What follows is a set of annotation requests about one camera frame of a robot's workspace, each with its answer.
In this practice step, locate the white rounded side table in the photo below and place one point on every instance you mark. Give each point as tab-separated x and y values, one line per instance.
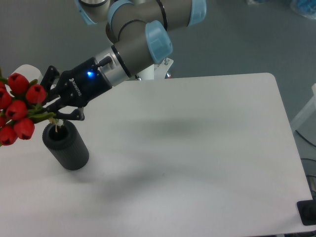
26	75

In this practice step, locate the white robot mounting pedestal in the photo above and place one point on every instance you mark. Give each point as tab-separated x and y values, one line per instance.
156	71

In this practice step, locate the blue plastic bag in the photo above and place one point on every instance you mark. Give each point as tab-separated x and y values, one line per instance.
305	8

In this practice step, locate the black ribbed cylindrical vase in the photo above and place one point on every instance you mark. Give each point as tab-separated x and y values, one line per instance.
66	145

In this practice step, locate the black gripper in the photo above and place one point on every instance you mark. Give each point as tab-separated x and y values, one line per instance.
75	87

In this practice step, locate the red tulip bouquet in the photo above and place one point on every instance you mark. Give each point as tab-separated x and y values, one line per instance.
20	109

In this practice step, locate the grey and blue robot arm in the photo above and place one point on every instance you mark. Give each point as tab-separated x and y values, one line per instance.
139	36

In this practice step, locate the white furniture at right edge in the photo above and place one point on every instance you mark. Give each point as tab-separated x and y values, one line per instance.
305	112

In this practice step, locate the black device at table edge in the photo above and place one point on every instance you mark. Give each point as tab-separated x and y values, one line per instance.
307	212

